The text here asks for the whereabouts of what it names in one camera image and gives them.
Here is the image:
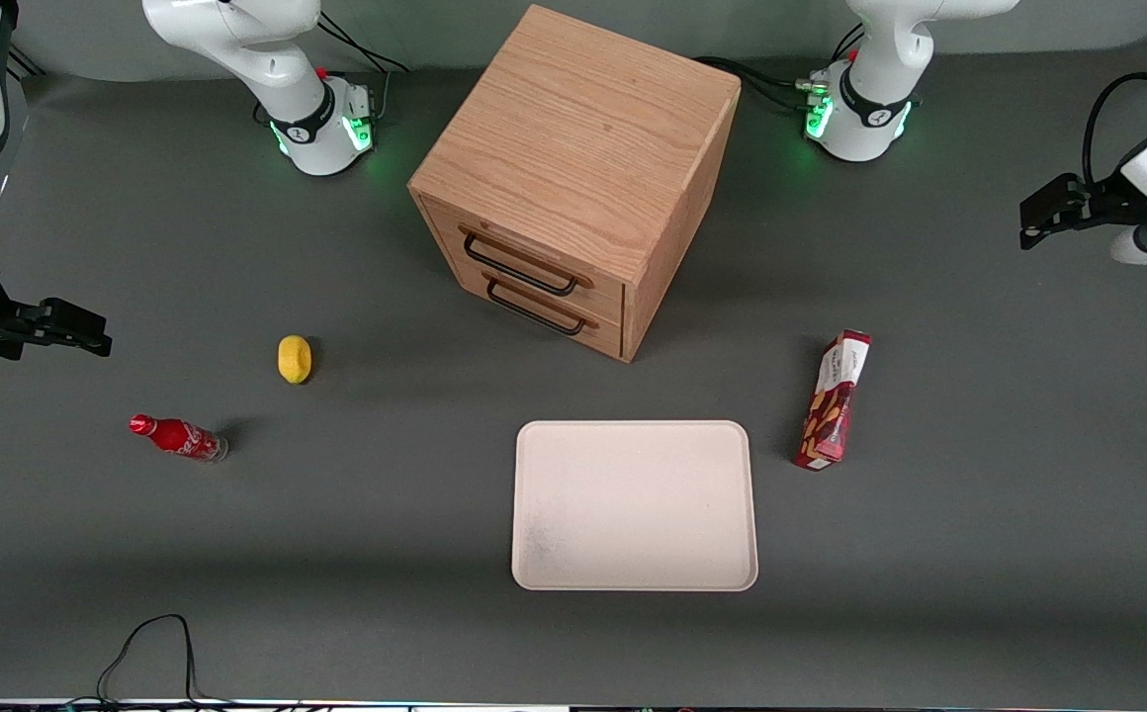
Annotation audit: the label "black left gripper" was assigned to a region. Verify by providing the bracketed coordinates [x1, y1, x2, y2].
[1019, 174, 1147, 250]

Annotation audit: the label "red cookie box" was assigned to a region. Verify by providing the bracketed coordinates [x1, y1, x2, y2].
[794, 329, 873, 472]

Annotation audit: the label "cream plastic tray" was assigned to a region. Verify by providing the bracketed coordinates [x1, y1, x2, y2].
[511, 419, 760, 593]

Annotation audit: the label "red cola bottle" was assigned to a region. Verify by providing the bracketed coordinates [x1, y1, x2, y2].
[129, 413, 230, 464]

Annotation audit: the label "yellow lemon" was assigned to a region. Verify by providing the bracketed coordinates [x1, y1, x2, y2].
[277, 335, 313, 385]

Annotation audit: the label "wooden drawer cabinet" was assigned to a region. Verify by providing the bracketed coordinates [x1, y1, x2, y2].
[407, 4, 743, 364]

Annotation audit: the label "black left arm hose cable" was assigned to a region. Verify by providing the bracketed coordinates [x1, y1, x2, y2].
[1083, 71, 1147, 189]

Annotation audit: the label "black left base cables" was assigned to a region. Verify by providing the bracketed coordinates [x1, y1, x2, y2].
[694, 22, 866, 112]

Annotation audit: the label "black base cables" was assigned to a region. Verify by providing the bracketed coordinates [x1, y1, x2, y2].
[694, 22, 866, 112]
[316, 10, 410, 125]

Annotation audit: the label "black looped cable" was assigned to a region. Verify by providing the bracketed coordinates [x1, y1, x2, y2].
[64, 613, 238, 709]

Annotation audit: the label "black right base cables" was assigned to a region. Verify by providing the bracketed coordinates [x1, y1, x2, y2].
[316, 10, 410, 125]

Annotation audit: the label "wooden drawer with black handle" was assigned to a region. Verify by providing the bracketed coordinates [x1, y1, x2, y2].
[473, 267, 626, 361]
[423, 198, 628, 319]

